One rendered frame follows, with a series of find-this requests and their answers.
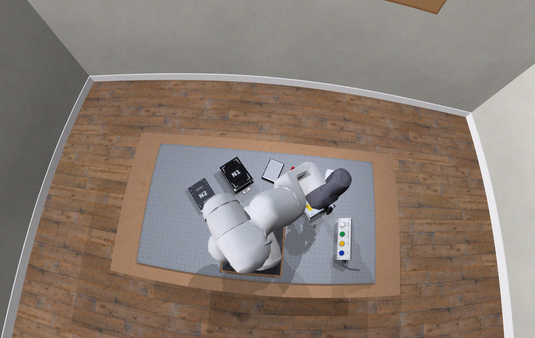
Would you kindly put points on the white button panel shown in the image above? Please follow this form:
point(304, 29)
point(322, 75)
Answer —
point(343, 240)

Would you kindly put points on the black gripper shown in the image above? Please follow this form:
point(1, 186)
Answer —
point(328, 209)

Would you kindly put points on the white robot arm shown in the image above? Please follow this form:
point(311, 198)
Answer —
point(244, 236)

